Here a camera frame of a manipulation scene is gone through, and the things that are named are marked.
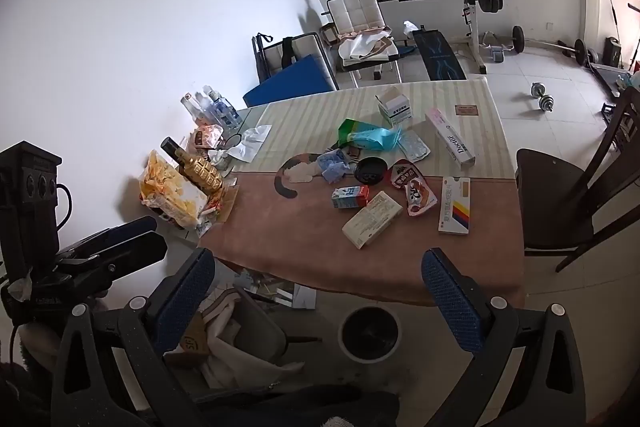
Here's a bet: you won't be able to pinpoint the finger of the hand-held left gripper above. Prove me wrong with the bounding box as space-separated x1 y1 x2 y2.
75 231 169 279
59 215 159 254

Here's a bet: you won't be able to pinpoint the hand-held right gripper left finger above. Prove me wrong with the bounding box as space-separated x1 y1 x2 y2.
50 248 217 427

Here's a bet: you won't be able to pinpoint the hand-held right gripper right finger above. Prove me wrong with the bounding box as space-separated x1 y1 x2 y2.
421 248 587 427

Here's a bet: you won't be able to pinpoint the white round trash bin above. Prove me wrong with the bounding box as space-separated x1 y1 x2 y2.
337 305 403 364

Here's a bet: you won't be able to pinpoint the blue white milk carton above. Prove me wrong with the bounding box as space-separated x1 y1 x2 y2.
331 185 370 210

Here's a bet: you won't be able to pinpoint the silver blister pack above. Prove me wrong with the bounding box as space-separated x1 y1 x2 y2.
397 127 431 162

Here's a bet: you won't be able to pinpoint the long white pink box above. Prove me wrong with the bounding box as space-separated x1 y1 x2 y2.
425 108 477 168

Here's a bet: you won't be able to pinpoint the blue wrapper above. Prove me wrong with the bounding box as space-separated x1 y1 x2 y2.
317 148 353 182

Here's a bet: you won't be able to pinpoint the small brown paper bag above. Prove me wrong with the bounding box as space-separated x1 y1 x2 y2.
164 314 213 370

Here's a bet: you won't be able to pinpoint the yellow snack bag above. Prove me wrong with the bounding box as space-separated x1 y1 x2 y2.
139 150 211 230

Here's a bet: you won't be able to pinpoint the white cloth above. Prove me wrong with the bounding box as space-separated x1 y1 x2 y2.
200 292 306 390

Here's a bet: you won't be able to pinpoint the grey chair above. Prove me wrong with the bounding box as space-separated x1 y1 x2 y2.
165 287 321 388

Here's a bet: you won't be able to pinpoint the black bin liner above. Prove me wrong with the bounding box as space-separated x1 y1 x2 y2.
342 308 399 356

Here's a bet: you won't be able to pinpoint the white box with colour stripes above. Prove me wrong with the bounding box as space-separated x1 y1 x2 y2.
438 176 472 236

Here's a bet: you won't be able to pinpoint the gold bottle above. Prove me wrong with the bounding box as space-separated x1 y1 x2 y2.
161 137 224 192

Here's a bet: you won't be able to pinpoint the cream flat box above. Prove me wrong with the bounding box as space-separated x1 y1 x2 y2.
342 191 404 250

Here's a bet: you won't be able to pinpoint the red snack packet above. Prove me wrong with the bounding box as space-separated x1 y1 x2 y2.
389 158 438 217

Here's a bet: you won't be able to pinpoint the white cardboard pieces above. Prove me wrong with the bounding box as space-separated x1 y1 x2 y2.
235 272 318 310

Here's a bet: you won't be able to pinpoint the pink snack packet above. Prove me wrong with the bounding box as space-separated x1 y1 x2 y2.
192 124 226 150

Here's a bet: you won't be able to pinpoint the clear glass bottle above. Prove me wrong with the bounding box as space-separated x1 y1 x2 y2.
181 93 211 128

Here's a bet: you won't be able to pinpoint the dark wooden chair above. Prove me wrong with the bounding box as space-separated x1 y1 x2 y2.
515 87 640 273

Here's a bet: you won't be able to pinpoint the black round lid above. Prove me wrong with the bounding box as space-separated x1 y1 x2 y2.
354 157 388 185

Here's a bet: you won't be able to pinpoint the white plastic bag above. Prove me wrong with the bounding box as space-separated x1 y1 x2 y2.
227 125 273 162

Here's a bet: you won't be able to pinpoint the clear bottle with blue label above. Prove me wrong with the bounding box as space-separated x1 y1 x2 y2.
202 85 243 132

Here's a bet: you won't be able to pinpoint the teal green plastic bag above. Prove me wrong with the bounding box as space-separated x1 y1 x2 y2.
338 118 403 152

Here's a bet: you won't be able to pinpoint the white green medicine box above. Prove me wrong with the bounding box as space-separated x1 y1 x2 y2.
376 87 413 128

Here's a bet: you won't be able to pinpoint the striped tablecloth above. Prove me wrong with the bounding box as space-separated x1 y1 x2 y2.
232 77 518 180

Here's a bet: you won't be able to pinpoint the blue exercise mat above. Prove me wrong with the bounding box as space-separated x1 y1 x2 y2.
242 52 338 108

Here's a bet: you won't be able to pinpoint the chrome dumbbell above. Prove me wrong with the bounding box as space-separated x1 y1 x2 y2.
530 82 556 112

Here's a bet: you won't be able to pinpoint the black sit-up board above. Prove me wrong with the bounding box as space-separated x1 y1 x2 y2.
412 29 468 82

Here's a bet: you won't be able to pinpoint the white folding chair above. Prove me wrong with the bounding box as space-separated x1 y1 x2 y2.
252 32 331 85

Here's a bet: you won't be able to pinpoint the curl barbell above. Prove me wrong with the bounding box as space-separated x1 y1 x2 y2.
510 25 588 68

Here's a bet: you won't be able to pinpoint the white barbell rack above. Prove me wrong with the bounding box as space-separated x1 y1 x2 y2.
455 0 488 75

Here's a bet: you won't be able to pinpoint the white padded weight bench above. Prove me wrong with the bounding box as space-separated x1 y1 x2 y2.
322 0 403 88

